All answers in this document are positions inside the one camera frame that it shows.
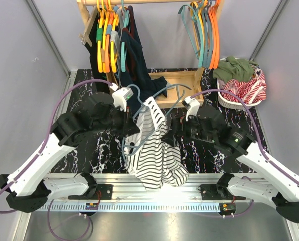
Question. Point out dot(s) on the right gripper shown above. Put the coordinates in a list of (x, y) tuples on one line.
[(179, 127)]

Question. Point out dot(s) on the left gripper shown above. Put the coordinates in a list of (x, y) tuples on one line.
[(130, 126)]

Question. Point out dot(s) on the black white striped tank top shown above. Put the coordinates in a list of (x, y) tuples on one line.
[(148, 158)]

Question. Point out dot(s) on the blue grey hanger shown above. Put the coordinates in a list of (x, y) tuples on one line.
[(173, 100)]

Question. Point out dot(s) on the teal hanger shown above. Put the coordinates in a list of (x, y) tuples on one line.
[(187, 22)]

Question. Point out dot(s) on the red striped tank top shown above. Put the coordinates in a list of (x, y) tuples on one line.
[(250, 92)]

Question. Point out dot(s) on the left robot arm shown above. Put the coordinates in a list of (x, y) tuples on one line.
[(28, 188)]

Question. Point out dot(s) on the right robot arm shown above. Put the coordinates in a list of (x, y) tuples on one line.
[(208, 125)]

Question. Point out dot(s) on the yellow hanger left group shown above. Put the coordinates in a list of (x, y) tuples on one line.
[(102, 7)]

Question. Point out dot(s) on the orange empty hanger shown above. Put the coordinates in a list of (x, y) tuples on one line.
[(212, 13)]

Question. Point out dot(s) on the navy garment on rack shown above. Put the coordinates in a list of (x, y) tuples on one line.
[(136, 69)]

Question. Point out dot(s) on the wooden clothes rack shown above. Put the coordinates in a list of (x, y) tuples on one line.
[(115, 55)]

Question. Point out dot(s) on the tan garment on rack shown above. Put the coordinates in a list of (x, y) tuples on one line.
[(112, 79)]

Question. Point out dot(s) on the black garment on rack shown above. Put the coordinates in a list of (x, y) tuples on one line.
[(100, 87)]

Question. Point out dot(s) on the white laundry basket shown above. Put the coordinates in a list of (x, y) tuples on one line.
[(228, 101)]

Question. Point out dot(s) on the olive green shirt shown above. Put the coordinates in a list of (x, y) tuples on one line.
[(232, 68)]

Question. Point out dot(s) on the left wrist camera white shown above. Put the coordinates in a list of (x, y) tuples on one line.
[(121, 96)]

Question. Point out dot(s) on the aluminium rail base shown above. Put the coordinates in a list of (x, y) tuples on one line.
[(201, 193)]

